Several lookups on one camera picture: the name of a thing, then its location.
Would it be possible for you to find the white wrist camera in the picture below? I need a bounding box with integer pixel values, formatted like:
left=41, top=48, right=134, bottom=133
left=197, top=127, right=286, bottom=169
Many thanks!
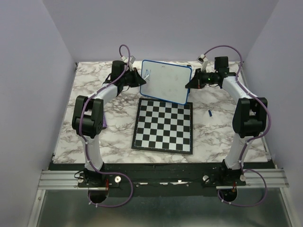
left=197, top=54, right=209, bottom=71
left=121, top=56, right=135, bottom=71

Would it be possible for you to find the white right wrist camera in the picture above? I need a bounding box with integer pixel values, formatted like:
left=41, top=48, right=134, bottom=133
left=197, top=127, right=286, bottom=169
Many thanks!
left=197, top=54, right=209, bottom=71

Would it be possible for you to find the aluminium frame rail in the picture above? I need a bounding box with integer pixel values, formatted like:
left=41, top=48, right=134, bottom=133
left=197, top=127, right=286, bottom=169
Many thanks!
left=28, top=159, right=301, bottom=227

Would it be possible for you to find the blue framed whiteboard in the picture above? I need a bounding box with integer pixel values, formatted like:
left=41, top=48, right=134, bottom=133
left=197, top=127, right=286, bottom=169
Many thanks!
left=140, top=60, right=192, bottom=105

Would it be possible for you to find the purple glitter microphone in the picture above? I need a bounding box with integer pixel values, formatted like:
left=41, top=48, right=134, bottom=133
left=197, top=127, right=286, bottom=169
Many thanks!
left=102, top=115, right=107, bottom=129

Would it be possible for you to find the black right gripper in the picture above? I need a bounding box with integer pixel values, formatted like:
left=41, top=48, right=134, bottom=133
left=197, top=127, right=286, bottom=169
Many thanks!
left=185, top=68, right=217, bottom=89

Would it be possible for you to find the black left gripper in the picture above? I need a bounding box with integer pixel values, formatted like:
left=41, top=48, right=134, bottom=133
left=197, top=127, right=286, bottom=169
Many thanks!
left=121, top=68, right=146, bottom=88

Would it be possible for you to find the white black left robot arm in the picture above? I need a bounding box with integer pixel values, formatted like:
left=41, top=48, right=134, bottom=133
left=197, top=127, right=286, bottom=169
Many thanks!
left=71, top=57, right=146, bottom=187

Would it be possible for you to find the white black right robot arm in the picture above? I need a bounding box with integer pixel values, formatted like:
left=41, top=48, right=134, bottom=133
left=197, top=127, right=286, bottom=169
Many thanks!
left=185, top=54, right=267, bottom=185

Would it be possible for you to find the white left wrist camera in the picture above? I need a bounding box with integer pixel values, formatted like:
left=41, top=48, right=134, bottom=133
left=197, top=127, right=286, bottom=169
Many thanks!
left=121, top=56, right=135, bottom=71

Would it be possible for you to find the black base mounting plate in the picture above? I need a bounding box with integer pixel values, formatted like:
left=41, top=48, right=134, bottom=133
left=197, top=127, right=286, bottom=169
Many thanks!
left=47, top=162, right=247, bottom=206

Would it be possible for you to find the black white chessboard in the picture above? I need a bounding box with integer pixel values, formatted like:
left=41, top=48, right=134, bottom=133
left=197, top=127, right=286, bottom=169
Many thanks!
left=131, top=97, right=193, bottom=155

